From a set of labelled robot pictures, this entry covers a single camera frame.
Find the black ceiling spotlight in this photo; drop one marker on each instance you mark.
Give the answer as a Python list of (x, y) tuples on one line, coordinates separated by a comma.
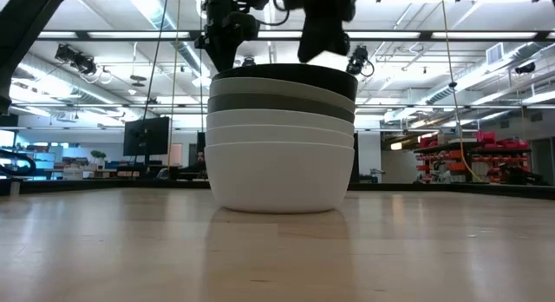
[(357, 59), (76, 59)]

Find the white bowl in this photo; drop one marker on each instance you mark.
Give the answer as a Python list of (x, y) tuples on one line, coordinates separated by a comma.
[(269, 118), (277, 176)]

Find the black bowl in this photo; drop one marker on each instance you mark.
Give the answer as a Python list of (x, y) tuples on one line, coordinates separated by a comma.
[(303, 78)]

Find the black aluminium table frame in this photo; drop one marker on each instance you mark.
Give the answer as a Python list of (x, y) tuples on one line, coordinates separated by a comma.
[(433, 188)]

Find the green potted plant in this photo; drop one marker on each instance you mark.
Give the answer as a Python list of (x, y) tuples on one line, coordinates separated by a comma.
[(98, 154)]

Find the grey and white cup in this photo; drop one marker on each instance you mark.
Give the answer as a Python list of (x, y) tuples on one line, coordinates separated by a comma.
[(260, 102)]

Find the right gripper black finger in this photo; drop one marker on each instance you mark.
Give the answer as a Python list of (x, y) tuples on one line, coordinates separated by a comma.
[(323, 37)]

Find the light grey bowl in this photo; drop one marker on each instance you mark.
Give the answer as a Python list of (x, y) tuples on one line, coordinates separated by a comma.
[(260, 86)]

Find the black computer monitor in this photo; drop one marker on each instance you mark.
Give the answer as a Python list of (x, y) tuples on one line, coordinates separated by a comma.
[(146, 136)]

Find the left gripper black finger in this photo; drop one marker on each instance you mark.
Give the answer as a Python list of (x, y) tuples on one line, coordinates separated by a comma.
[(229, 59)]

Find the white air vent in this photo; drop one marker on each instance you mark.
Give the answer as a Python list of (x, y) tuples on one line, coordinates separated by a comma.
[(494, 54)]

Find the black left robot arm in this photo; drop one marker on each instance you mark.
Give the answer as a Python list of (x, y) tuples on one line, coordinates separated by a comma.
[(26, 28)]

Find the shelf with red bins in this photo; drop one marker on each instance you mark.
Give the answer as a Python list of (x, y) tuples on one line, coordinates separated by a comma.
[(472, 159)]

